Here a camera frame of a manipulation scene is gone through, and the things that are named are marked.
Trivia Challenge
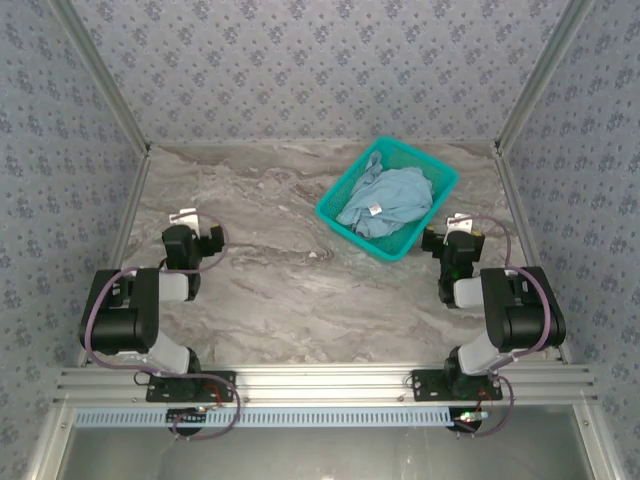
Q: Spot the teal plastic mesh basket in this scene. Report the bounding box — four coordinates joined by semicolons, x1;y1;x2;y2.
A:
314;136;460;263

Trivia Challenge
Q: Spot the light blue t-shirt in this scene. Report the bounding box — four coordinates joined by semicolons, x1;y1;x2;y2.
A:
335;152;434;239

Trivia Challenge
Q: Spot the left wrist camera box, white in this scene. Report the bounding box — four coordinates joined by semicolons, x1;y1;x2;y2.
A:
168;210;202;240

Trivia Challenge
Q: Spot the aluminium table side rail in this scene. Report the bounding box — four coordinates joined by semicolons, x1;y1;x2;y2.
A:
77;147;152;369
492;147;574;365

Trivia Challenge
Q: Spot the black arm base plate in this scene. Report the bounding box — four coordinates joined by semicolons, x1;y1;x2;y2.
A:
145;370;237;403
411;369;504;402

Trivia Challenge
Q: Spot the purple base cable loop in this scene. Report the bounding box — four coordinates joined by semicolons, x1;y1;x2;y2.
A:
452;374;515;439
171;377;242;442

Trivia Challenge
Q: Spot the small circuit board bracket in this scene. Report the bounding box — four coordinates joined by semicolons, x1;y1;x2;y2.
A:
167;407;207;432
449;408;494;432

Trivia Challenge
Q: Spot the aluminium corner post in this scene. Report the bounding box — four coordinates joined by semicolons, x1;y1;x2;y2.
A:
49;0;152;157
492;0;599;157

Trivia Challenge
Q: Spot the aluminium cross rail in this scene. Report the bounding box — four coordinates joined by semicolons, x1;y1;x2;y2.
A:
53;363;600;407

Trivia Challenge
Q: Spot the pale blue slotted cable duct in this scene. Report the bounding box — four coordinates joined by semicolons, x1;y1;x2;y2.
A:
73;406;455;430

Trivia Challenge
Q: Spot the aluminium frame leg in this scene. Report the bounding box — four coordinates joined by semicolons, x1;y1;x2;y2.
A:
569;402;624;480
22;404;76;480

